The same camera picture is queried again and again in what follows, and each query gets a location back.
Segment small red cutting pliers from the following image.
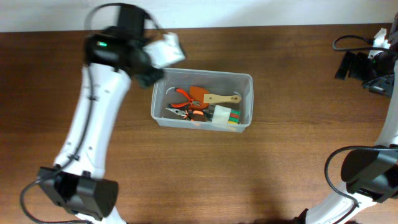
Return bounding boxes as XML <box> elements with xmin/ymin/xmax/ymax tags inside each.
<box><xmin>169</xmin><ymin>88</ymin><xmax>201</xmax><ymax>108</ymax></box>

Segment orange scraper wooden handle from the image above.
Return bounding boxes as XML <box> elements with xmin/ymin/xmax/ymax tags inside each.
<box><xmin>189</xmin><ymin>86</ymin><xmax>242</xmax><ymax>110</ymax></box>

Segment orange black needle-nose pliers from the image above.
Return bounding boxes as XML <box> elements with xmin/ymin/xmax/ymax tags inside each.
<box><xmin>166</xmin><ymin>108</ymin><xmax>211</xmax><ymax>122</ymax></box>

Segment clear case coloured bits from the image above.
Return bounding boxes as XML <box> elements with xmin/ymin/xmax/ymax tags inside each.
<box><xmin>207</xmin><ymin>104</ymin><xmax>241</xmax><ymax>124</ymax></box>

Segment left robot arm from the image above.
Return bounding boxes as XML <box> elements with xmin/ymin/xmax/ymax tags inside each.
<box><xmin>35</xmin><ymin>3</ymin><xmax>164</xmax><ymax>223</ymax></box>

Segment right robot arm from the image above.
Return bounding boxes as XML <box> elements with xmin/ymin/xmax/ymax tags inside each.
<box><xmin>293</xmin><ymin>20</ymin><xmax>397</xmax><ymax>224</ymax></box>

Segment clear plastic container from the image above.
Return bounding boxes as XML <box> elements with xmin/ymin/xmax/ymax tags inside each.
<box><xmin>151</xmin><ymin>68</ymin><xmax>254</xmax><ymax>133</ymax></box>

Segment left black cable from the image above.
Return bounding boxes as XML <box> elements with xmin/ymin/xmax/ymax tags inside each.
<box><xmin>19</xmin><ymin>2</ymin><xmax>162</xmax><ymax>224</ymax></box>

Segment black cable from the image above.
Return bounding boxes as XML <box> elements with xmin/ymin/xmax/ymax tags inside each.
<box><xmin>324</xmin><ymin>34</ymin><xmax>398</xmax><ymax>224</ymax></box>
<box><xmin>19</xmin><ymin>2</ymin><xmax>162</xmax><ymax>224</ymax></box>

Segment right black cable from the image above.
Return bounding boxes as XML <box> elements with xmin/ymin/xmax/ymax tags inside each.
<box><xmin>324</xmin><ymin>34</ymin><xmax>398</xmax><ymax>224</ymax></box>

